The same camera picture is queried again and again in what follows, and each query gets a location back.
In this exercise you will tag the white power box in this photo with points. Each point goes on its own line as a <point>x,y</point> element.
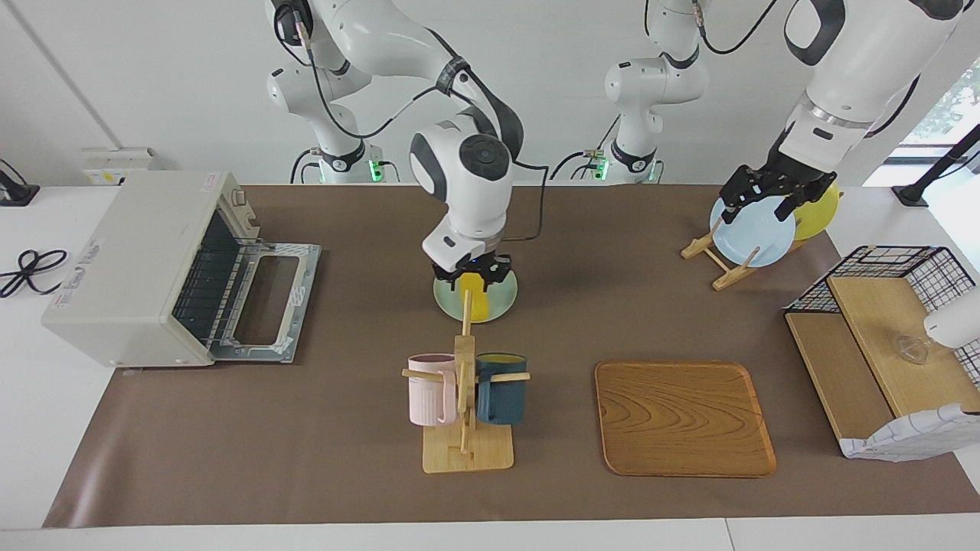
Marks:
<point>115,172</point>

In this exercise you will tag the wooden plate rack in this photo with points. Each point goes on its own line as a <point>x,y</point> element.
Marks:
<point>731,277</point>

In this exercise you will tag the yellow plate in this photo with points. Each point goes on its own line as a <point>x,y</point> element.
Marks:
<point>823,216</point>

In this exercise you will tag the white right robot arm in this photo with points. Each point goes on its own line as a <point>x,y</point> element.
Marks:
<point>467,184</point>

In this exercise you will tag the dark teal mug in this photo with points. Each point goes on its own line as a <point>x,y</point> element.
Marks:
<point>501,402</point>

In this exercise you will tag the yellow corn cob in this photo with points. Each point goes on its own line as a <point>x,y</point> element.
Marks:
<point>481,302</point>

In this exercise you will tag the white rounded object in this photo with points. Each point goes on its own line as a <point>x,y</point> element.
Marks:
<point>957,321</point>

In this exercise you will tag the light blue plate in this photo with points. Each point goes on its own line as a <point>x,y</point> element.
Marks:
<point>754,241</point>

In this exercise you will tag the pale green plate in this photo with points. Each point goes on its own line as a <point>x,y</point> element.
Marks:
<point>501,304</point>

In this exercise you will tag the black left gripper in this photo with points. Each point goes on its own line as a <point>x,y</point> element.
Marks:
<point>792,182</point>

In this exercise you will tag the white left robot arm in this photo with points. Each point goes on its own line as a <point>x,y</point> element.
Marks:
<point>865,61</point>

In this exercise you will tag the oven glass door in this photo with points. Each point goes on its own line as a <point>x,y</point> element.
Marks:
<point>297,306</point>

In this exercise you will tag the brown paper table mat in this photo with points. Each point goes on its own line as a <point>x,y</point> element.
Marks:
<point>612,321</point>

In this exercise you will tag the beige toaster oven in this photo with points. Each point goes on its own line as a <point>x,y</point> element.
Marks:
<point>115,268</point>

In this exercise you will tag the black pole stand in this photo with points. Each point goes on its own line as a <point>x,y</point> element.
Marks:
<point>911,195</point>

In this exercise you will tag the small clear glass cup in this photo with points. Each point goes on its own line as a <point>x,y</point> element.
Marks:
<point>913,350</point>

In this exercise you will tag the wooden mug tree rack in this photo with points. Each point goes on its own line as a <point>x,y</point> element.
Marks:
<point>467,455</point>

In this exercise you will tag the pink ribbed mug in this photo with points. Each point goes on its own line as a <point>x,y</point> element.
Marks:
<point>429,398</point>

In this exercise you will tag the black table clamp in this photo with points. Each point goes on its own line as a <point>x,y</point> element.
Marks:
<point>15,195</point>

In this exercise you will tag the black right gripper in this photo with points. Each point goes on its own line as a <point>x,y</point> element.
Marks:
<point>471,268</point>

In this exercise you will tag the window with green trees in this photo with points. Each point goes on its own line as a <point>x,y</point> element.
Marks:
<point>957,99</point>

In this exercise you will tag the two-level wooden shelf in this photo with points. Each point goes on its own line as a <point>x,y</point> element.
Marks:
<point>873,329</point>

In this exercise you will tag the rectangular wooden tray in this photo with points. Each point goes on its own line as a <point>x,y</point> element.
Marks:
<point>681,421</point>

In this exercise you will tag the white checked cloth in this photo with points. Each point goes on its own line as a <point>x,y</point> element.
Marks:
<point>911,436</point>

